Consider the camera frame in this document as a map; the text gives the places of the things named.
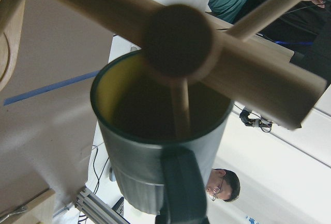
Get teal mug yellow inside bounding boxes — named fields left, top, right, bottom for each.
left=90, top=51, right=233, bottom=223

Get wooden cup storage rack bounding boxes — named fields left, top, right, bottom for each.
left=1, top=0, right=326, bottom=130

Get person with glasses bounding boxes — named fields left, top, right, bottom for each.
left=205, top=168, right=240, bottom=202

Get bamboo cutting board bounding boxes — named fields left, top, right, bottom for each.
left=1, top=189, right=55, bottom=224

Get black cable on floor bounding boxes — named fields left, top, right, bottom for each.
left=89, top=144, right=111, bottom=193

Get aluminium table frame leg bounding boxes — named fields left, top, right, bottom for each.
left=75, top=187, right=129, bottom=224

